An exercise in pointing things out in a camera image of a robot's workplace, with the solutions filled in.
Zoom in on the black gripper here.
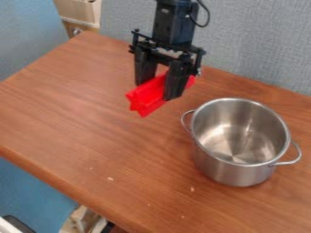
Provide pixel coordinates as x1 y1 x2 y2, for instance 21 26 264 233
128 29 207 101

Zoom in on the red plastic block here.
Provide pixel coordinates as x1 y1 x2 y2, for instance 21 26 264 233
125 71 196 118

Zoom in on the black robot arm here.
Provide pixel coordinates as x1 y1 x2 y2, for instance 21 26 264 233
129 0 210 100

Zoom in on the stainless steel pot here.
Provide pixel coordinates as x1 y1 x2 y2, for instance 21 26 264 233
181 97 299 187

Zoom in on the black and white object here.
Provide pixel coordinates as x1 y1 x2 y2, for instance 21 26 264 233
0 216 36 233

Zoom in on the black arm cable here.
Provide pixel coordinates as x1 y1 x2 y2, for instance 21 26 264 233
187 0 211 28

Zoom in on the light wooden frame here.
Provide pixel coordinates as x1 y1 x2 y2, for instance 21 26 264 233
53 0 101 37

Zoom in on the wooden table leg frame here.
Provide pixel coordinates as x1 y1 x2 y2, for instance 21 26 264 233
59 206 107 233

